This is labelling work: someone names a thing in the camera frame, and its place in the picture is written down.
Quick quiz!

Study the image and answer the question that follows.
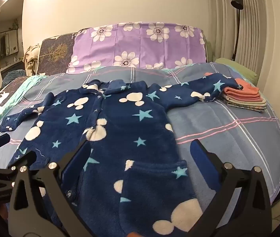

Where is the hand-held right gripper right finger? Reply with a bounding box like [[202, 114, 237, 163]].
[[188, 139, 272, 237]]

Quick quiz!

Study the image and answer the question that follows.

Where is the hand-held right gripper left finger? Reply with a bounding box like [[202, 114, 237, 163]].
[[8, 139, 99, 237]]

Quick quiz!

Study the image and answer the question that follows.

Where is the navy star fleece pajama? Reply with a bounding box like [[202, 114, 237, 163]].
[[0, 78, 244, 237]]

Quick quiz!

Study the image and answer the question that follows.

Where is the stack of folded clothes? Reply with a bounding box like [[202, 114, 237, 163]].
[[220, 78, 267, 114]]

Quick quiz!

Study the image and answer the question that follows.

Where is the blue plaid bed sheet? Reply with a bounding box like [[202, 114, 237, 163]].
[[0, 62, 280, 203]]

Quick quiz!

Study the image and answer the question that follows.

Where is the teal blanket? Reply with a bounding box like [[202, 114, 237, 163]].
[[0, 75, 49, 139]]

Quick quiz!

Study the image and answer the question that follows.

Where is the blue-grey quilted blanket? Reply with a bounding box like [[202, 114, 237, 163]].
[[2, 70, 28, 87]]

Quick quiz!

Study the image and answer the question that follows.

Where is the beige knit garment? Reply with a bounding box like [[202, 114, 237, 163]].
[[23, 45, 41, 76]]

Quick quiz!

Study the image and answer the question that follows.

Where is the green pillow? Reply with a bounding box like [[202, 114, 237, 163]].
[[214, 57, 258, 84]]

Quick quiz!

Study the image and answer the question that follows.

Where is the purple floral pillow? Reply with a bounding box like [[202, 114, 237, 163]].
[[66, 22, 208, 74]]

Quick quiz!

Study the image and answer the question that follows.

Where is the white pleated curtain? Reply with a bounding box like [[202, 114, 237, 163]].
[[210, 0, 280, 119]]

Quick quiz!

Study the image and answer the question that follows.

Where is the black floor lamp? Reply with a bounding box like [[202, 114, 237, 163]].
[[230, 0, 244, 62]]

